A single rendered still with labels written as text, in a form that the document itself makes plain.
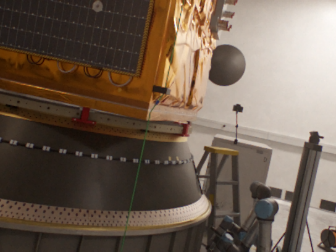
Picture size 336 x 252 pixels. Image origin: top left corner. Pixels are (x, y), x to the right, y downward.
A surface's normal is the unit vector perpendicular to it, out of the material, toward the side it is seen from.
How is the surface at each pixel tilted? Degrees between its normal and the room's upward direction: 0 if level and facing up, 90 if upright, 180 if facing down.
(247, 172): 90
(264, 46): 90
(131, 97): 94
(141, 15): 90
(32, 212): 43
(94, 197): 62
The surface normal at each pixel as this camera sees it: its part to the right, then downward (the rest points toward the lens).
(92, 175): 0.42, -0.36
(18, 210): 0.22, -0.67
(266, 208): -0.51, -0.21
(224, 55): -0.14, 0.01
